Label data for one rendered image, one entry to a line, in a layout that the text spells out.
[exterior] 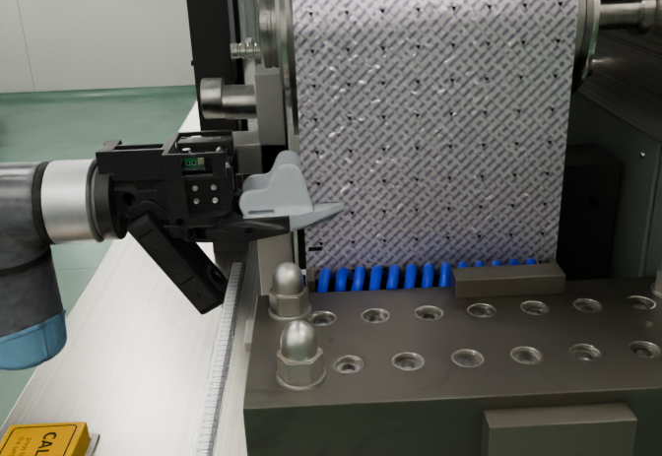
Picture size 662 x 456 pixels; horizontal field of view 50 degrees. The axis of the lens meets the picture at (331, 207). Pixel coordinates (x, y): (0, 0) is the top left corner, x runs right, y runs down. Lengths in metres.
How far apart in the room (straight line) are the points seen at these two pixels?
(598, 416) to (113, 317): 0.59
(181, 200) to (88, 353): 0.29
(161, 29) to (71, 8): 0.74
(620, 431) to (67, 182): 0.47
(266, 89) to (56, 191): 0.21
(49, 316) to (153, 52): 5.72
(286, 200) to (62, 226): 0.19
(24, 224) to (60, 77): 5.98
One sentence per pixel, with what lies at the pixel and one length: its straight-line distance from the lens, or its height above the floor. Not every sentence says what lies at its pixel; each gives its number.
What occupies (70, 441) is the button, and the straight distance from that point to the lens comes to 0.69.
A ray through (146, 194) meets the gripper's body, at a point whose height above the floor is 1.12.
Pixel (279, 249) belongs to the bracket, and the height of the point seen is 1.02.
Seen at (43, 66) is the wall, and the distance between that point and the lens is 6.65.
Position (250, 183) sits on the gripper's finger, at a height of 1.11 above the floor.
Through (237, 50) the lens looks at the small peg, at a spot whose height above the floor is 1.23.
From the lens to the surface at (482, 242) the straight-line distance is 0.68.
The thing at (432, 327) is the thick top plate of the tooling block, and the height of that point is 1.03.
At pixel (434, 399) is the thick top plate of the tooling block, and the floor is 1.03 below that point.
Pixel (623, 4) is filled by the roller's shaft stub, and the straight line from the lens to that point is 0.71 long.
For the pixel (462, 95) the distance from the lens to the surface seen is 0.63.
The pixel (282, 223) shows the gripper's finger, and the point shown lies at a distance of 0.62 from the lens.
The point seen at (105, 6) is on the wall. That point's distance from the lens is 6.41.
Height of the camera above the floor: 1.34
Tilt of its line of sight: 22 degrees down
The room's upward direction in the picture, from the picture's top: 2 degrees counter-clockwise
